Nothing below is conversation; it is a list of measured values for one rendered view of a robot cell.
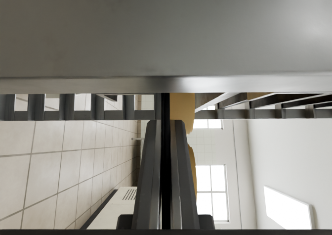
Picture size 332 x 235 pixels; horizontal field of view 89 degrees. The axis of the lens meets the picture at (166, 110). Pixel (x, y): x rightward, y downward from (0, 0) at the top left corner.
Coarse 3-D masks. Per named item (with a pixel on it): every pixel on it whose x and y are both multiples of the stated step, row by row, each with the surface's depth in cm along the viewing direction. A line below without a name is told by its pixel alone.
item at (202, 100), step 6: (198, 96) 30; (204, 96) 26; (210, 96) 22; (216, 96) 19; (222, 96) 19; (228, 96) 19; (198, 102) 30; (204, 102) 26; (210, 102) 24; (216, 102) 24; (198, 108) 32; (204, 108) 32
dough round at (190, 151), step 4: (188, 144) 13; (188, 148) 13; (192, 148) 13; (192, 152) 12; (192, 156) 12; (192, 160) 12; (192, 164) 11; (192, 168) 11; (192, 172) 11; (196, 172) 11; (196, 176) 11; (196, 180) 11; (196, 184) 11; (196, 188) 11; (196, 192) 11; (196, 196) 11; (196, 200) 11
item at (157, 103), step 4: (156, 96) 51; (160, 96) 51; (156, 100) 51; (160, 100) 51; (156, 104) 51; (160, 104) 51; (156, 108) 50; (160, 108) 50; (156, 112) 50; (160, 112) 50; (156, 116) 50; (160, 116) 50
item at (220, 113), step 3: (216, 105) 49; (216, 108) 49; (216, 111) 49; (219, 111) 50; (222, 111) 50; (216, 114) 49; (219, 114) 50; (222, 114) 50; (216, 117) 49; (219, 117) 50; (222, 117) 50
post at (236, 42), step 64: (0, 0) 6; (64, 0) 6; (128, 0) 6; (192, 0) 6; (256, 0) 6; (320, 0) 6; (0, 64) 6; (64, 64) 6; (128, 64) 6; (192, 64) 6; (256, 64) 6; (320, 64) 6
